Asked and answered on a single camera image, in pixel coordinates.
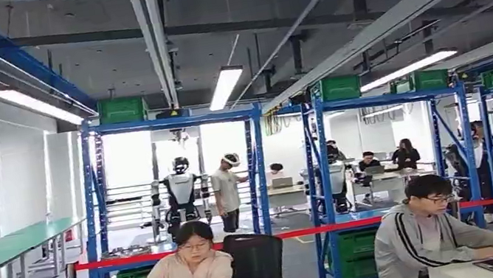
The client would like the grey laptop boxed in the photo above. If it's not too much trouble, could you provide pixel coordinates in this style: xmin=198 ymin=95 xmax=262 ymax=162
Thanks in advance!
xmin=270 ymin=175 xmax=295 ymax=191
xmin=363 ymin=164 xmax=387 ymax=178

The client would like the ceiling strip light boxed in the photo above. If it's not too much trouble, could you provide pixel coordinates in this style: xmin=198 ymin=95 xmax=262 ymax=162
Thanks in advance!
xmin=203 ymin=63 xmax=250 ymax=113
xmin=356 ymin=46 xmax=462 ymax=94
xmin=0 ymin=75 xmax=86 ymax=139

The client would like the pale office desk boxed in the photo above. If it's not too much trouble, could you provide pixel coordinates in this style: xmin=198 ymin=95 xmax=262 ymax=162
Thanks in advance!
xmin=348 ymin=165 xmax=429 ymax=212
xmin=266 ymin=182 xmax=311 ymax=213

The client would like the white and black humanoid robot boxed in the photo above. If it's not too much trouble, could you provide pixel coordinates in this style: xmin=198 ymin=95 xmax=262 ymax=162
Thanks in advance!
xmin=309 ymin=142 xmax=356 ymax=219
xmin=143 ymin=152 xmax=220 ymax=245

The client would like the red barrier tape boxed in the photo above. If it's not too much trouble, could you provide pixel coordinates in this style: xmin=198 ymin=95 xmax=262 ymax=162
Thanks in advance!
xmin=73 ymin=197 xmax=493 ymax=274

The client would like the black mesh office chair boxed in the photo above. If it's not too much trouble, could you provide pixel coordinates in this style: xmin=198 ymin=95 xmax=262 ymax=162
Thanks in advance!
xmin=218 ymin=226 xmax=289 ymax=278

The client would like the tray of metal parts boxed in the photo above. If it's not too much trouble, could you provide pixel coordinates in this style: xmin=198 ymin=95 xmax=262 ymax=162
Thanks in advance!
xmin=100 ymin=241 xmax=153 ymax=262

